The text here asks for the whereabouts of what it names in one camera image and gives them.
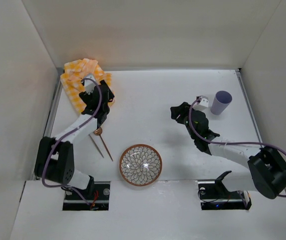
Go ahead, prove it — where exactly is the yellow white checkered cloth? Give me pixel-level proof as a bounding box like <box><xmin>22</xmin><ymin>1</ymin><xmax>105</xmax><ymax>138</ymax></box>
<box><xmin>60</xmin><ymin>58</ymin><xmax>112</xmax><ymax>115</ymax></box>

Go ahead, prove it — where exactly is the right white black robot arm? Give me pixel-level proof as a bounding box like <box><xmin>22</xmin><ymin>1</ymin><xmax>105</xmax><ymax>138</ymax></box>
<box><xmin>170</xmin><ymin>102</ymin><xmax>286</xmax><ymax>199</ymax></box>

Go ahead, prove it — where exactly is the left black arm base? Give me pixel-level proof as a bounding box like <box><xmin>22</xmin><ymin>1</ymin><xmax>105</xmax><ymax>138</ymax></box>
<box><xmin>62</xmin><ymin>181</ymin><xmax>111</xmax><ymax>211</ymax></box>

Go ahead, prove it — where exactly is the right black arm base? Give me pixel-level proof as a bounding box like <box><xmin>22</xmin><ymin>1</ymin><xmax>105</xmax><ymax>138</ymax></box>
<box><xmin>197</xmin><ymin>170</ymin><xmax>252</xmax><ymax>211</ymax></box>

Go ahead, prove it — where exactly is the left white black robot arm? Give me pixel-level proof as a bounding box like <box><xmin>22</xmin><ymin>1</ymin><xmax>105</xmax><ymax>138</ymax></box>
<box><xmin>34</xmin><ymin>74</ymin><xmax>115</xmax><ymax>200</ymax></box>

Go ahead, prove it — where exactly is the copper spoon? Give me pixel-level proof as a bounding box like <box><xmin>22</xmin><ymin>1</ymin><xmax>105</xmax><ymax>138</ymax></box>
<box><xmin>94</xmin><ymin>127</ymin><xmax>114</xmax><ymax>161</ymax></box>

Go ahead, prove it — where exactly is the lilac paper cup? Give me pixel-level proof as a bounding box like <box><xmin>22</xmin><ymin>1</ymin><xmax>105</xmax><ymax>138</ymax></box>
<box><xmin>210</xmin><ymin>90</ymin><xmax>232</xmax><ymax>115</ymax></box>

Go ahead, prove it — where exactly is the floral patterned bowl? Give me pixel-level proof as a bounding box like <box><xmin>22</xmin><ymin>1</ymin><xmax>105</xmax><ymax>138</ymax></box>
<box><xmin>119</xmin><ymin>144</ymin><xmax>162</xmax><ymax>187</ymax></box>

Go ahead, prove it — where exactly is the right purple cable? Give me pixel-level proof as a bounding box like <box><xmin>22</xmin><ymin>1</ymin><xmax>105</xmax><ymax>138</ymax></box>
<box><xmin>189</xmin><ymin>97</ymin><xmax>286</xmax><ymax>198</ymax></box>

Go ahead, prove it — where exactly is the purple cable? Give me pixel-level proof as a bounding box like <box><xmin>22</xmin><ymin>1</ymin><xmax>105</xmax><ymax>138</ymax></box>
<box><xmin>189</xmin><ymin>97</ymin><xmax>286</xmax><ymax>198</ymax></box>
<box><xmin>42</xmin><ymin>77</ymin><xmax>102</xmax><ymax>206</ymax></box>

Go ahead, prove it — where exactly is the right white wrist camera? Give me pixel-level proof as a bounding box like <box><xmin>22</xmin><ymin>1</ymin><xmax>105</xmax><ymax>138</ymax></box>
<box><xmin>193</xmin><ymin>95</ymin><xmax>209</xmax><ymax>111</ymax></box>

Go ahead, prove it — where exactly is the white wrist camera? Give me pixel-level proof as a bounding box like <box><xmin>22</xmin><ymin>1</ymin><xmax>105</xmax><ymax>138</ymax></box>
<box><xmin>193</xmin><ymin>95</ymin><xmax>209</xmax><ymax>111</ymax></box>
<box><xmin>82</xmin><ymin>73</ymin><xmax>98</xmax><ymax>95</ymax></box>

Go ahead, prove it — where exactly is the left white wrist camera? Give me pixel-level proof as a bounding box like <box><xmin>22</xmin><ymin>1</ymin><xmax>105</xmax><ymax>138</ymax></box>
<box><xmin>82</xmin><ymin>73</ymin><xmax>98</xmax><ymax>95</ymax></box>

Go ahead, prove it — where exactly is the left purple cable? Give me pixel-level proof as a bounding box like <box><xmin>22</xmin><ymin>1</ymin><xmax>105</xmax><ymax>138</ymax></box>
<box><xmin>42</xmin><ymin>77</ymin><xmax>102</xmax><ymax>206</ymax></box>

